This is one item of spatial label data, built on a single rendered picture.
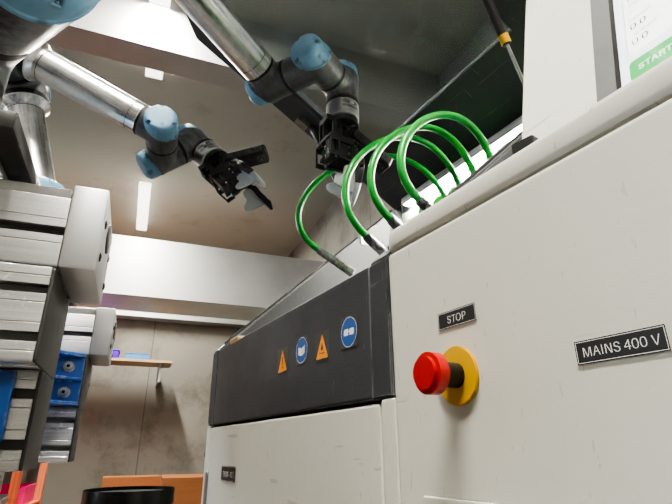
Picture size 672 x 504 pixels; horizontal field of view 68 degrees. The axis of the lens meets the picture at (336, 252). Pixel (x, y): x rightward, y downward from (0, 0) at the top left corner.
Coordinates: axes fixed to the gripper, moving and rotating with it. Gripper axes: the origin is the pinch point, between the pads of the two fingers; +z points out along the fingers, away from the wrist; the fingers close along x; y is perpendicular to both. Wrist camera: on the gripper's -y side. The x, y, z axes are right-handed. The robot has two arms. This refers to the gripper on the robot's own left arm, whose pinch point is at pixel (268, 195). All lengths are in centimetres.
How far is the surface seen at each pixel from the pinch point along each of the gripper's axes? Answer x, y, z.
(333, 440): 25, 29, 60
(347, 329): 31, 19, 53
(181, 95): -156, -80, -276
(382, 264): 39, 13, 53
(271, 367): 11, 28, 40
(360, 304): 34, 17, 53
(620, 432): 54, 18, 80
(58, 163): -238, 26, -402
